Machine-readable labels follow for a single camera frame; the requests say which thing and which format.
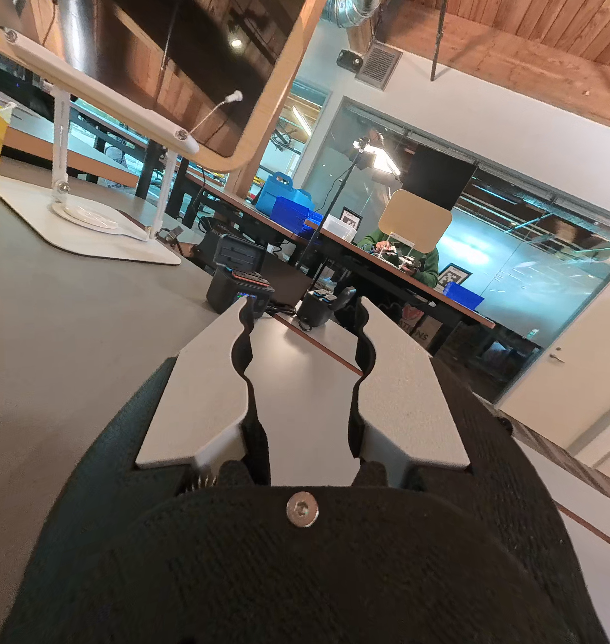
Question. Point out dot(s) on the small framed marker sign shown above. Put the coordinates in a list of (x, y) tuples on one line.
[(456, 275), (351, 217)]

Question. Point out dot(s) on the studio light on stand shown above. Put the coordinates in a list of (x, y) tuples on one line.
[(375, 156)]

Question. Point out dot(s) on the white mirror stand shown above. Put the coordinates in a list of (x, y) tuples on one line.
[(84, 236)]

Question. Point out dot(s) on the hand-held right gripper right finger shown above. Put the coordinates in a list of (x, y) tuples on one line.
[(410, 407)]

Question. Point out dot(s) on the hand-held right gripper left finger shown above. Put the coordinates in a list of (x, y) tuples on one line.
[(199, 402)]

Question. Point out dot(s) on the light blue tote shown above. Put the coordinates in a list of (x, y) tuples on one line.
[(275, 193)]

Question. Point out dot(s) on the plain wooden post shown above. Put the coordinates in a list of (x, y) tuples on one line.
[(249, 183)]

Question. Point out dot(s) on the metal ceiling rod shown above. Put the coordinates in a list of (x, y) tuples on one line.
[(438, 40)]

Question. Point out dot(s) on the cardboard box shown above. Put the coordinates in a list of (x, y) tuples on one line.
[(423, 329)]

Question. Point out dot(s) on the clear plastic box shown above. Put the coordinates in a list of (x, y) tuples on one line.
[(340, 231)]

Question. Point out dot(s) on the black battery charger case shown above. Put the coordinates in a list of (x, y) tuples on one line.
[(229, 297), (315, 309)]

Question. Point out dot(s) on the wall vent grille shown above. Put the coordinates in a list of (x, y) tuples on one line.
[(379, 65)]

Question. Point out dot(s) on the long wooden-edged desk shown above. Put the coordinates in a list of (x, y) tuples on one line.
[(461, 311)]

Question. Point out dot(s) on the black wavy-back chair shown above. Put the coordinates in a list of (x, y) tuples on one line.
[(345, 312)]

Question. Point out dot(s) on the black square panel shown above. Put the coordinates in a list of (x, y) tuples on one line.
[(438, 176)]

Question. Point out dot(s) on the dark blue storage bin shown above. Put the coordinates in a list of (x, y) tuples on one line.
[(290, 214), (463, 296), (312, 226)]

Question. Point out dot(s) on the silver elbow air duct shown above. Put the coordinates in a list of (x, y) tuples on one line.
[(353, 12)]

